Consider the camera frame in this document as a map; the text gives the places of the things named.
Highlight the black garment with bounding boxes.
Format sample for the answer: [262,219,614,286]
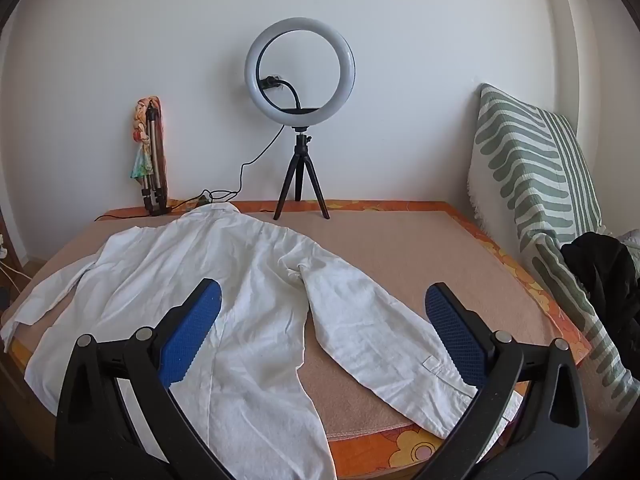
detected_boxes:
[560,231,640,361]

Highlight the white ring light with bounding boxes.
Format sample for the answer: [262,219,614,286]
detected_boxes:
[244,24,357,129]

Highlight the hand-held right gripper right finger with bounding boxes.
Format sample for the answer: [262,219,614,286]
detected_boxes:
[420,282,591,480]

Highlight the folded metal tripod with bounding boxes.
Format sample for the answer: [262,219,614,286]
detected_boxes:
[141,105,169,217]

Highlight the black mini tripod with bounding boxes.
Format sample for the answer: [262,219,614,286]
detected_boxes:
[273,127,331,221]

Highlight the green striped white blanket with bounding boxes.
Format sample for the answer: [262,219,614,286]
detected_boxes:
[467,83,640,401]

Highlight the black ring light cable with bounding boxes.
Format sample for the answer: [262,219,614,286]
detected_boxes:
[94,125,286,222]

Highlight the white shirt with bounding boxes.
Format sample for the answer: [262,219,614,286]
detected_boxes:
[0,203,523,480]

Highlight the colourful scarf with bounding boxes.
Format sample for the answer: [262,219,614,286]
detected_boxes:
[130,96,163,181]

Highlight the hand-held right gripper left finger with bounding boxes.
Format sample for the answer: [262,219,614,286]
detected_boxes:
[54,277,236,480]

